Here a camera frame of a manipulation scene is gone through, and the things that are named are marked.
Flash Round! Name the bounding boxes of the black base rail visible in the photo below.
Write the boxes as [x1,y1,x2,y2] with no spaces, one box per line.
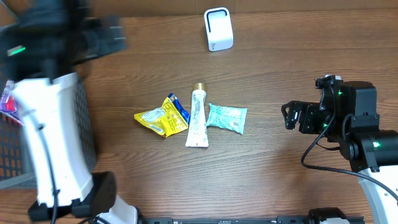
[137,215,364,224]

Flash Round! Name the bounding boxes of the grey plastic mesh basket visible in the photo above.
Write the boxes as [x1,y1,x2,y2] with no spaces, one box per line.
[1,75,96,189]

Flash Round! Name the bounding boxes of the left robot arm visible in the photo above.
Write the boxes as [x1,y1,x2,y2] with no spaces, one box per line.
[1,1,139,223]

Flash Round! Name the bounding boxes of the purple Carefree pad pack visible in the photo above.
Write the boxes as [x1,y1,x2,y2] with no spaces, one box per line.
[1,80,23,125]

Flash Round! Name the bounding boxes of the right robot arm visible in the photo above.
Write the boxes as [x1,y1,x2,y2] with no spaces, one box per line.
[281,75,397,223]

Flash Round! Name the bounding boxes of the yellow blue snack packet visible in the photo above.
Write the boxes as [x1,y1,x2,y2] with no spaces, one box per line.
[134,93,190,138]

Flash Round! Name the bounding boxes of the teal wet wipes pack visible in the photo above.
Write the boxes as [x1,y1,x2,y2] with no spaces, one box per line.
[206,103,248,134]

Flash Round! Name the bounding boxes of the white tube with gold cap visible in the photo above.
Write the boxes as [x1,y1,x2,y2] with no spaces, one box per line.
[185,83,209,147]

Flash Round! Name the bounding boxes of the white barcode scanner stand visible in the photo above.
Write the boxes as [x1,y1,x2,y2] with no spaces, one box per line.
[203,7,234,52]

